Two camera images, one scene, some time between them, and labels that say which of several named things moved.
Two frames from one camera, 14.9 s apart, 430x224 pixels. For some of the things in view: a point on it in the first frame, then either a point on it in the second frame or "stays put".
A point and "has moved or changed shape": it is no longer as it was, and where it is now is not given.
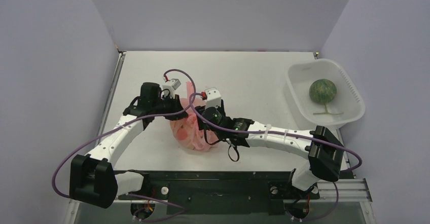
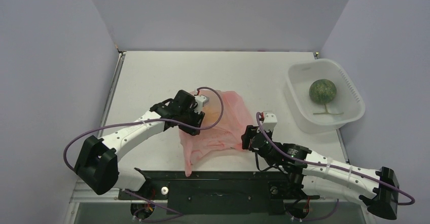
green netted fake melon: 322,90 stays put
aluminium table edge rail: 112,92 stays put
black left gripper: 175,103 → 197,117
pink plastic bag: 187,131 has moved or changed shape
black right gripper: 203,120 → 250,138
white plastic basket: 323,92 stays put
